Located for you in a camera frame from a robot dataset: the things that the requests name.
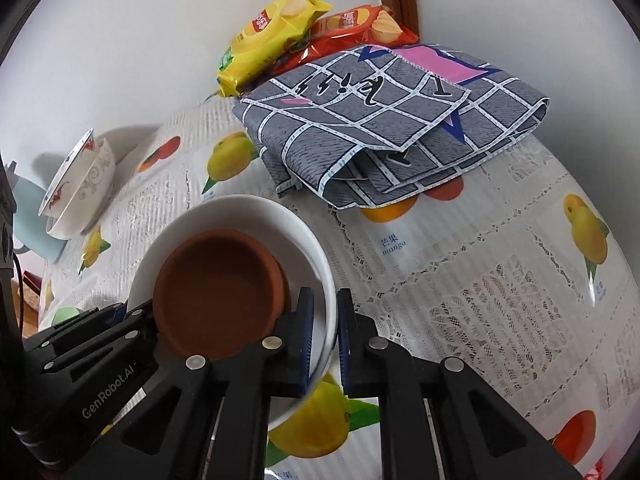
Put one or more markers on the red chip bag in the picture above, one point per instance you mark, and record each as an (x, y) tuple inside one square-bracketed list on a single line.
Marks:
[(360, 25)]

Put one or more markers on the blue and red printed bowl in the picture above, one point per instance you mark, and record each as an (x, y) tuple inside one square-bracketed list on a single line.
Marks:
[(70, 175)]

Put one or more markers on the large brown bowl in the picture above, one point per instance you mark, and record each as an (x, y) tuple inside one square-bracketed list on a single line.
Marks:
[(220, 295)]

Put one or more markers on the grey checked folded cloth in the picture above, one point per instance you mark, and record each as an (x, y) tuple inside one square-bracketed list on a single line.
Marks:
[(375, 125)]

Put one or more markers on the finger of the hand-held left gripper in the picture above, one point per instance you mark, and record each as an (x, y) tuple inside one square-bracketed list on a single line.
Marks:
[(100, 350), (85, 327)]

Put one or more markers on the light green plate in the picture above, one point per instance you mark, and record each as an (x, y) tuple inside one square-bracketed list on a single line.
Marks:
[(65, 316)]

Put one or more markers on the light blue thermos jug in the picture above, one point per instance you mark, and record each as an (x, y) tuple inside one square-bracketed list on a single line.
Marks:
[(35, 225)]

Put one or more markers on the plain white bowl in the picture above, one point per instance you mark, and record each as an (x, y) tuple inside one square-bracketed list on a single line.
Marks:
[(240, 210)]

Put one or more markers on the white bowl with grey pattern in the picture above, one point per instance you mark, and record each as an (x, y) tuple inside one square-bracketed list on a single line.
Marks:
[(97, 185)]

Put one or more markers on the yellow chip bag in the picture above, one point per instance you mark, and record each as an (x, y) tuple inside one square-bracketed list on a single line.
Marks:
[(270, 30)]

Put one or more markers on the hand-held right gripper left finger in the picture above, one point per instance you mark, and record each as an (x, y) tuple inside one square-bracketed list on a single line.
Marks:
[(305, 340)]

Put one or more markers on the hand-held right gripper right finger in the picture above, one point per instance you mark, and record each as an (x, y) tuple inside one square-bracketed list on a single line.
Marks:
[(345, 340)]

